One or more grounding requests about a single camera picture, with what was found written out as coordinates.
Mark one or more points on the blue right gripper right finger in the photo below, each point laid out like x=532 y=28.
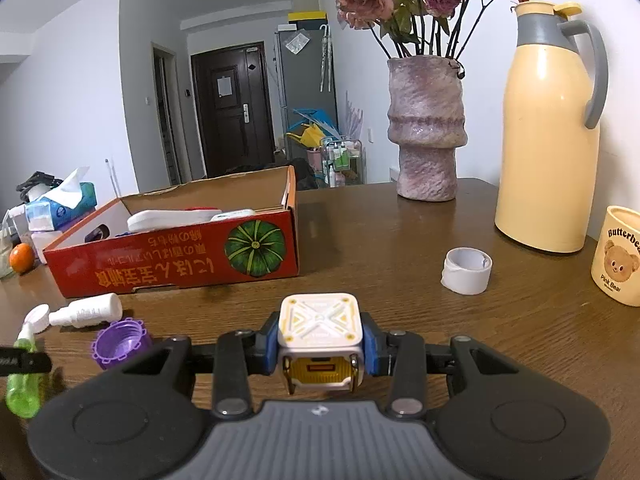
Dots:
x=378 y=353

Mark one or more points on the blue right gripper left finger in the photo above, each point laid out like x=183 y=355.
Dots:
x=267 y=346

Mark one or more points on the green plastic bottle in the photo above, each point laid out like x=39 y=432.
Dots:
x=23 y=391

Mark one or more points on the white round cap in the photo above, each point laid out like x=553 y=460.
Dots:
x=38 y=318

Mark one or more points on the white yellow cube charger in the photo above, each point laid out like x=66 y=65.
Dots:
x=320 y=338

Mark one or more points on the white spray bottle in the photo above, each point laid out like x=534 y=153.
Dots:
x=88 y=312

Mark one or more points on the purple bottle cap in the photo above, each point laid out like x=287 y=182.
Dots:
x=120 y=341

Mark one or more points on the white tape roll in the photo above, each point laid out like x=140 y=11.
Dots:
x=466 y=271

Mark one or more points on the white cotton swab box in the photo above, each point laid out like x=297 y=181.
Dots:
x=232 y=215

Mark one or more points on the red white lint brush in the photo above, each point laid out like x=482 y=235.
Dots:
x=163 y=219

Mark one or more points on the orange fruit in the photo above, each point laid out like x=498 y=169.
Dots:
x=22 y=258

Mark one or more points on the red cardboard box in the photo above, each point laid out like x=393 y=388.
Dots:
x=99 y=255

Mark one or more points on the clear drinking glass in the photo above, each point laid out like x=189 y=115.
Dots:
x=4 y=259

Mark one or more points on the white purple tissue pack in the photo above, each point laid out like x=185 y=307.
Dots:
x=41 y=239

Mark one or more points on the black covered chair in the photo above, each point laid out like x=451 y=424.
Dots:
x=305 y=177

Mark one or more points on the blue tissue pack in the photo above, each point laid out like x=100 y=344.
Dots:
x=69 y=201

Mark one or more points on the metal storage rack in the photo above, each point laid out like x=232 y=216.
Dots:
x=342 y=162

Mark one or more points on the yellow blue bags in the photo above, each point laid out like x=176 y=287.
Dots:
x=314 y=128

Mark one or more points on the purple textured vase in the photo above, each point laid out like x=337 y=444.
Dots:
x=426 y=121

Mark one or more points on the yellow thermos jug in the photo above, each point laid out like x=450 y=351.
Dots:
x=555 y=96

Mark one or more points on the dark brown door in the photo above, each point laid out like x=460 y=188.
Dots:
x=233 y=107

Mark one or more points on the yellow bear mug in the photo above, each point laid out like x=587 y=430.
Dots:
x=615 y=266

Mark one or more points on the grey refrigerator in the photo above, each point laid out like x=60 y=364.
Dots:
x=306 y=84

